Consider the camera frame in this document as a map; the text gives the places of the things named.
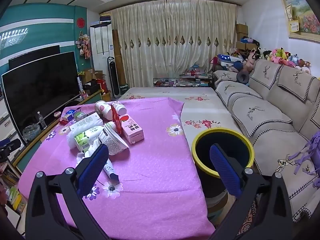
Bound white tissue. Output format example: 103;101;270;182
76;144;100;167

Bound green white coconut water bottle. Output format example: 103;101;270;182
66;126;107;153

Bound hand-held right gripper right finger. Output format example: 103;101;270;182
209;144;294;240

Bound white standing air conditioner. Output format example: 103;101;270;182
89;22;116;80

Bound cream floral sheet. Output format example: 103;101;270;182
117;87;248;153

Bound white bottle red label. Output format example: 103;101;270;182
111;101;127;115

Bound smaller black television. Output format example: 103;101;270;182
8;45;61;70

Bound stack of books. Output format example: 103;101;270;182
0;162;28;213

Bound clear water bottle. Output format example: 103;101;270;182
37;111;47;130

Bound white green drink carton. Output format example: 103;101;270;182
69;112;103;133

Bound open cardboard boxes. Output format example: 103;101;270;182
79;69;107;85

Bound black tower fan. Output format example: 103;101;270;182
107;56;120;98

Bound white yogurt cup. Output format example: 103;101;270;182
98;121;130;156

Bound large black television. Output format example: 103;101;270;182
1;51;80;135

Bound hanging flower decoration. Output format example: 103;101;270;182
76;31;91;60

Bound white drawer unit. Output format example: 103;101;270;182
0;97;25;160

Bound blue white box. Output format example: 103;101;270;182
62;109;77;122

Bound pink floral blanket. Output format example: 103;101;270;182
17;97;215;239

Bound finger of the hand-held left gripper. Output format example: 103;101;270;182
0;139;22;162

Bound white tube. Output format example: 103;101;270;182
103;160;120;182

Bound grey neck pillow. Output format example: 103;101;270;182
236;69;250;84

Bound beige sofa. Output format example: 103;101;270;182
212;59;320;223

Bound purple bag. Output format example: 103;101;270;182
287;130;320;188

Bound red snack packet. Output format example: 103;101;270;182
111;104;123;133

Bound stack of cardboard boxes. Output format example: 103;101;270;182
235;24;257;50

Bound glass coffee table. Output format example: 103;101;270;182
152;74;213;88

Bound yellow rimmed trash bin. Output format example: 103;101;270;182
191;128;255;220

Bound clear jar green label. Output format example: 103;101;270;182
72;111;88;121

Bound red gift bag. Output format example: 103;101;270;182
96;79;108;93

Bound framed flower painting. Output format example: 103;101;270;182
279;0;320;40

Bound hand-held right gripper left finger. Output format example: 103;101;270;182
25;144;110;240

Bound cream patterned curtain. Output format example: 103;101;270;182
110;0;238;87

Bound yellow green television cabinet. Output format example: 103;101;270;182
12;89;105;173

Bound blue star plush pillow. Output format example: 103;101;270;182
217;53;244;68

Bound pink white paper cup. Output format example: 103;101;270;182
94;100;113;120

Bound pile of stuffed toys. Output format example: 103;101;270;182
246;47;312;75

